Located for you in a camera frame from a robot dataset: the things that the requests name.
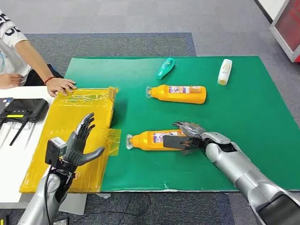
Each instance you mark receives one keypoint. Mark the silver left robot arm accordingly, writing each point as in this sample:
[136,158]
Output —
[40,205]

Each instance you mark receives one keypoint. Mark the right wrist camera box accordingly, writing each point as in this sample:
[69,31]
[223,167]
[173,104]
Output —
[173,142]

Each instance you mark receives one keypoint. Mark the green mat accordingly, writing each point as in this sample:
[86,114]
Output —
[222,124]

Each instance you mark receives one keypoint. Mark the red and white cabinet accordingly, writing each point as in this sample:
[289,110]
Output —
[288,28]

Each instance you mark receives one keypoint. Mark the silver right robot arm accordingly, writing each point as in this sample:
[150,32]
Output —
[248,177]

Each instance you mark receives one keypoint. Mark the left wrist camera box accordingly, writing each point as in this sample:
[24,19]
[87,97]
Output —
[53,149]

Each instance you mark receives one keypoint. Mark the person's hand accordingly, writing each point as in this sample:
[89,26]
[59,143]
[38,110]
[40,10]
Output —
[9,80]
[58,86]

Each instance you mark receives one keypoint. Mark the person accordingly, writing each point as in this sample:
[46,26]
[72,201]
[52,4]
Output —
[13,52]

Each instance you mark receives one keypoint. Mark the teal green bottle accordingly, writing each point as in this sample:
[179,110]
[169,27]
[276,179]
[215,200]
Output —
[165,68]

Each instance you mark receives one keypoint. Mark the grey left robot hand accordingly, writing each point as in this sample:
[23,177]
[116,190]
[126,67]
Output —
[75,146]

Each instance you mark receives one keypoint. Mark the black controller with antenna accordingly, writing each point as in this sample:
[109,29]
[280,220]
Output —
[26,109]

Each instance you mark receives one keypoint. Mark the white bottle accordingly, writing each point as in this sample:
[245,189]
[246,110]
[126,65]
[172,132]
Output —
[225,72]

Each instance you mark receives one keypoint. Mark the yellow plastic-wrapped board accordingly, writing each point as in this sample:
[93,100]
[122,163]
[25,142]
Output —
[68,118]

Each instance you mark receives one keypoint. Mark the grey flat panel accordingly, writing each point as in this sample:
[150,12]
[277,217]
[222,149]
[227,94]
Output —
[75,203]

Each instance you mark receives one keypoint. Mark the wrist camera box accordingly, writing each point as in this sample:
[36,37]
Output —
[53,149]
[173,142]

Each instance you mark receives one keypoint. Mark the person's left hand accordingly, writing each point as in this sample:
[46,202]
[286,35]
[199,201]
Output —
[58,86]

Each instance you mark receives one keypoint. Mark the person's right hand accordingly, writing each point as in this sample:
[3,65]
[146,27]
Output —
[9,80]

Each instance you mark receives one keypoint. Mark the orange bottle with clear cap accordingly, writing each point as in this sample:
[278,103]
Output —
[145,140]
[178,94]

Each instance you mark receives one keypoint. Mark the dark laptop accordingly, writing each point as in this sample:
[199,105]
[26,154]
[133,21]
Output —
[4,103]

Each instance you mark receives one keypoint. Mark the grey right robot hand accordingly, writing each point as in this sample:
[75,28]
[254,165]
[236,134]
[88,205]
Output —
[192,128]

